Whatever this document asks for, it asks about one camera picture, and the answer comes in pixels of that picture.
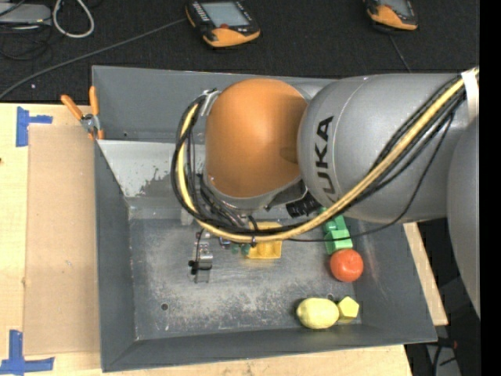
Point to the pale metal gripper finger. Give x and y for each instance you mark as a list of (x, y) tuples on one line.
[(201, 275), (206, 257)]

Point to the yellow square block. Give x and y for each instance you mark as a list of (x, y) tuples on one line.
[(268, 250)]

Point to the grey metal bin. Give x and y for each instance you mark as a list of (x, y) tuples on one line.
[(242, 300)]

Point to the green toy brick piece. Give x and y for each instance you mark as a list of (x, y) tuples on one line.
[(337, 236)]

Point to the yellow toy lemon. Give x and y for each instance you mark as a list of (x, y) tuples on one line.
[(317, 313)]

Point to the orange-red toy tomato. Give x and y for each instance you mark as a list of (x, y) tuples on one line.
[(346, 265)]

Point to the brown cardboard board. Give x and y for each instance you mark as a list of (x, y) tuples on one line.
[(62, 241)]

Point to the yellow hexagonal block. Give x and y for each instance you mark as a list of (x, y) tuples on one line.
[(348, 309)]

